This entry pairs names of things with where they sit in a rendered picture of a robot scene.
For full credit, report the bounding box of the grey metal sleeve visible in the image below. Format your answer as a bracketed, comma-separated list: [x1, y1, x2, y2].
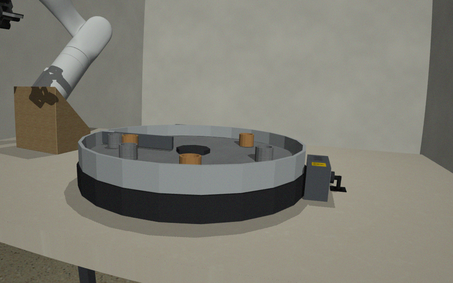
[255, 145, 274, 162]
[108, 133, 124, 148]
[119, 143, 138, 160]

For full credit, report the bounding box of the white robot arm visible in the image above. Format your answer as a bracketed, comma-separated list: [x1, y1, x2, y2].
[33, 0, 112, 100]

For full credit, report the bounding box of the bronze bushing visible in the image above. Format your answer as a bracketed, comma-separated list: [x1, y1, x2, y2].
[122, 134, 138, 144]
[179, 153, 201, 165]
[239, 133, 254, 147]

